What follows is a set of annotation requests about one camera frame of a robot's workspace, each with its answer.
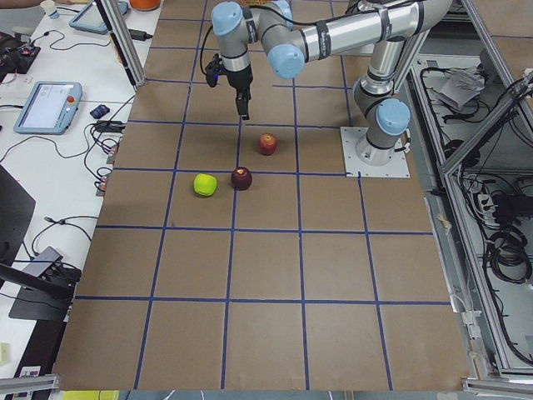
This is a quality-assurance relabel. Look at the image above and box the dark red apple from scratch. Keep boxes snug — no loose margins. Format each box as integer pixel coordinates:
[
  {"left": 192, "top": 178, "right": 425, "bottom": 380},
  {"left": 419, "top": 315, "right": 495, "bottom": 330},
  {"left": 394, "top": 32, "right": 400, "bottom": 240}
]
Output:
[{"left": 231, "top": 167, "right": 253, "bottom": 191}]

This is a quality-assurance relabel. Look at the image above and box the orange bucket with lid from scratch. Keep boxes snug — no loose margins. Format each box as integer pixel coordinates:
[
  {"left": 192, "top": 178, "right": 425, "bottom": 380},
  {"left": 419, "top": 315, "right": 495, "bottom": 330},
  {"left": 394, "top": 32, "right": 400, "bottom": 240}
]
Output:
[{"left": 129, "top": 0, "right": 161, "bottom": 12}]

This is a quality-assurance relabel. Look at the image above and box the aluminium frame post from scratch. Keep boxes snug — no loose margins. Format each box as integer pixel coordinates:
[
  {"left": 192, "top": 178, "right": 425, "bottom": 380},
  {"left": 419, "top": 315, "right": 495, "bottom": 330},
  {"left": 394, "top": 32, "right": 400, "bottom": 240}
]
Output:
[{"left": 95, "top": 0, "right": 146, "bottom": 88}]

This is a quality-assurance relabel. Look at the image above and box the green apple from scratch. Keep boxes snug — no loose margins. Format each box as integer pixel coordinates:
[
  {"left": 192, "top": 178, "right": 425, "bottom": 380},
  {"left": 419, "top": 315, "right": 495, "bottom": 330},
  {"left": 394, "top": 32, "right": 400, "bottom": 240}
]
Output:
[{"left": 193, "top": 173, "right": 218, "bottom": 197}]

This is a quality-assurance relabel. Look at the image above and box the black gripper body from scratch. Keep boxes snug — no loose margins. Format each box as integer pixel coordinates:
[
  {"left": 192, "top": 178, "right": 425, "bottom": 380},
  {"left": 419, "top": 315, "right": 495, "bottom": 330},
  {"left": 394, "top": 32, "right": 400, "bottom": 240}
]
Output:
[{"left": 227, "top": 67, "right": 253, "bottom": 100}]

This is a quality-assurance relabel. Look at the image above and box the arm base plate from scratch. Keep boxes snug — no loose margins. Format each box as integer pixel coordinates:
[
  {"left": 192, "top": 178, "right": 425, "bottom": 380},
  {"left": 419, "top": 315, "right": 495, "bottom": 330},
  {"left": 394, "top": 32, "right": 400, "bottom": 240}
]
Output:
[{"left": 340, "top": 127, "right": 411, "bottom": 179}]

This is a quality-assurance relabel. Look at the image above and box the grey usb hub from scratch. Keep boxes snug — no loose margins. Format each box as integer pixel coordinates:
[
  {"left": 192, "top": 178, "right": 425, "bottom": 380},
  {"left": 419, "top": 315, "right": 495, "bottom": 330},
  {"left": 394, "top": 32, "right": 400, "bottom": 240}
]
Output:
[{"left": 23, "top": 246, "right": 63, "bottom": 278}]

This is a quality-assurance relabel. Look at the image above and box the red yellow apple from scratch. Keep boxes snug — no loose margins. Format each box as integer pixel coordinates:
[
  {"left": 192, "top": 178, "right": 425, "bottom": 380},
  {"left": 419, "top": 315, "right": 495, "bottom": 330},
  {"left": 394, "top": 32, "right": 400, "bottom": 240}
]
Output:
[{"left": 258, "top": 133, "right": 277, "bottom": 156}]

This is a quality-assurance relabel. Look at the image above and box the blue teach pendant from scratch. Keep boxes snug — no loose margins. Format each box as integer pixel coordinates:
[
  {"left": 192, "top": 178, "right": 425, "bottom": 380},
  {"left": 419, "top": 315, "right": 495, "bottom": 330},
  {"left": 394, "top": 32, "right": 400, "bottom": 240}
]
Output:
[
  {"left": 13, "top": 81, "right": 83, "bottom": 135},
  {"left": 68, "top": 1, "right": 129, "bottom": 34}
]

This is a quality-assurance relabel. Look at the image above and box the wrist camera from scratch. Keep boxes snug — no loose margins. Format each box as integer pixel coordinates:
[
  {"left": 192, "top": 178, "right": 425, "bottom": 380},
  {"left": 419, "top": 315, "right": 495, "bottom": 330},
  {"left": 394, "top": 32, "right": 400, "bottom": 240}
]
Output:
[{"left": 205, "top": 53, "right": 227, "bottom": 88}]

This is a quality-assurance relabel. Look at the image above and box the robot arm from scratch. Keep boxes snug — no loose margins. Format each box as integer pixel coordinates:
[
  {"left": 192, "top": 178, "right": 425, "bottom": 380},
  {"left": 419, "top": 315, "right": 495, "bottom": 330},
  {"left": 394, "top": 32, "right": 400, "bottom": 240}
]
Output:
[{"left": 203, "top": 1, "right": 451, "bottom": 167}]

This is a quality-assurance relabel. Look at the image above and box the paper cup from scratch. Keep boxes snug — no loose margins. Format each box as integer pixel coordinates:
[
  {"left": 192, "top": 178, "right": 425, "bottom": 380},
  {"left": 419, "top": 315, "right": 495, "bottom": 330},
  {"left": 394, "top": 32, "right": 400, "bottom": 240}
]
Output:
[{"left": 40, "top": 0, "right": 59, "bottom": 19}]

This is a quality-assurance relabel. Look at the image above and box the dark checkered pouch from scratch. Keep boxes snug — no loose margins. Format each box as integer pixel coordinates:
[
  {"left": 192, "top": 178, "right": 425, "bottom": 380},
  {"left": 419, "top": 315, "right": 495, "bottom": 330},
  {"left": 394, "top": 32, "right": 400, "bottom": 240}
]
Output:
[{"left": 90, "top": 104, "right": 110, "bottom": 120}]

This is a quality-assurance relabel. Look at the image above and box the black monitor stand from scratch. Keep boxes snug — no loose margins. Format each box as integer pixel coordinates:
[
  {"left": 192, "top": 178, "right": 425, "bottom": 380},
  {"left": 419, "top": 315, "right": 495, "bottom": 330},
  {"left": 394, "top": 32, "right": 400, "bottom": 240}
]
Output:
[{"left": 1, "top": 168, "right": 82, "bottom": 322}]

